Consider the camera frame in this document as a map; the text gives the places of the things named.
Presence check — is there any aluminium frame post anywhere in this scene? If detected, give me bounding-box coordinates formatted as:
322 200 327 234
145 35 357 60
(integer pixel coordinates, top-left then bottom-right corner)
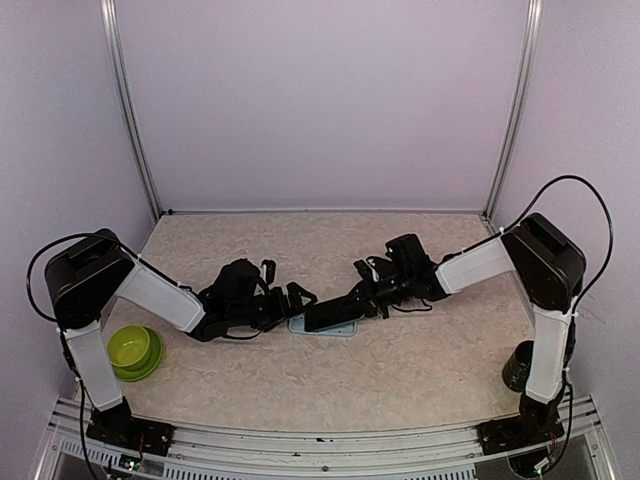
100 0 163 222
483 0 543 220

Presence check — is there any aluminium front rail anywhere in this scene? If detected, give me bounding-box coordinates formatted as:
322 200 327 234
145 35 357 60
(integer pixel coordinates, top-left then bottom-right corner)
29 397 619 479

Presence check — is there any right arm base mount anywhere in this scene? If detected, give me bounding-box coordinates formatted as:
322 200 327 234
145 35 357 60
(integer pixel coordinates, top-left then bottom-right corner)
477 389 565 455

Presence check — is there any dark green cup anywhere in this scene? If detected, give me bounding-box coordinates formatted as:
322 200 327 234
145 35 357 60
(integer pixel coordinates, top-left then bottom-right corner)
501 340 534 393

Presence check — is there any green bowl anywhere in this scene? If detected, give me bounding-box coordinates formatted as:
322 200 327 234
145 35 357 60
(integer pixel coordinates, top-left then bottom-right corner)
107 325 152 371

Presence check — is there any green saucer plate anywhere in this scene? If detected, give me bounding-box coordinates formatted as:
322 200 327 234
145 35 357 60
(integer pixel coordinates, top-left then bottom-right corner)
111 327 164 383

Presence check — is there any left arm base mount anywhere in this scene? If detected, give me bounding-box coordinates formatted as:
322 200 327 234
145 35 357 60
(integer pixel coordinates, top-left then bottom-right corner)
86 398 175 457

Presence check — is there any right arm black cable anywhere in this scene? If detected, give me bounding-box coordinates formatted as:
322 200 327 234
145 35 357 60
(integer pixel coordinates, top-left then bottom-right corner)
442 174 615 301

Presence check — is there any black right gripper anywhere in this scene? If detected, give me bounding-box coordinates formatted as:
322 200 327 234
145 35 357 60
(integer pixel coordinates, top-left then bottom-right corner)
337 268 414 317

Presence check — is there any left aluminium frame post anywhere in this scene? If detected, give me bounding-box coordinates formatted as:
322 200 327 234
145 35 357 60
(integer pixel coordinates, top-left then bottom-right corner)
100 0 163 222

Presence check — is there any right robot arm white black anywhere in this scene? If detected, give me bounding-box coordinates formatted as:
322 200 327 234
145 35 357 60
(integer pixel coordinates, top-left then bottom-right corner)
331 213 586 404

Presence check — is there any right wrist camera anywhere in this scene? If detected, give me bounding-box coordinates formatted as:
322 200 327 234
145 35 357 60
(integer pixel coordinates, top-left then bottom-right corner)
353 256 387 282

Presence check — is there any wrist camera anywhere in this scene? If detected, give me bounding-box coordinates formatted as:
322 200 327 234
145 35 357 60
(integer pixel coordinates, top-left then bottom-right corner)
353 256 387 282
260 259 277 288

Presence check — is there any right aluminium frame post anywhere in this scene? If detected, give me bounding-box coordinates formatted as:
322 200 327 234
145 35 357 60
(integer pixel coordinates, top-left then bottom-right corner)
483 0 543 220

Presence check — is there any light blue phone case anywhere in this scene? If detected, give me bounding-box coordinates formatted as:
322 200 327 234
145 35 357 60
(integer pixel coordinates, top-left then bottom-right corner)
287 314 357 338

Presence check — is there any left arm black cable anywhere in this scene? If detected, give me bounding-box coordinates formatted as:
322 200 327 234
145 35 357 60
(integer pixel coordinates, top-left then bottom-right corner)
25 230 191 324

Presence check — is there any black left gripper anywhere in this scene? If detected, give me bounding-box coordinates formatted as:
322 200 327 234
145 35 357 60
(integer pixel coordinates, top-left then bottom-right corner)
229 282 318 332

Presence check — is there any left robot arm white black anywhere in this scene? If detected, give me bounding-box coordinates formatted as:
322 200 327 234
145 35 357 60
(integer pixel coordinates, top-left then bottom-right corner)
26 229 317 445

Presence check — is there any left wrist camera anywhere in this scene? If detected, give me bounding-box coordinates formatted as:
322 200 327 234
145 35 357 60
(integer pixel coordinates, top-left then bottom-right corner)
260 259 277 288

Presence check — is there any black phone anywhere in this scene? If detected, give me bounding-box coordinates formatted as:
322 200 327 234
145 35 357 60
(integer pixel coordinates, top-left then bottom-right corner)
304 298 364 331

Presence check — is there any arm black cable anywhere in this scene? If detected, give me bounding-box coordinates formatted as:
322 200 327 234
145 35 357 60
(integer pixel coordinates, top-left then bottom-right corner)
442 174 615 301
25 230 191 324

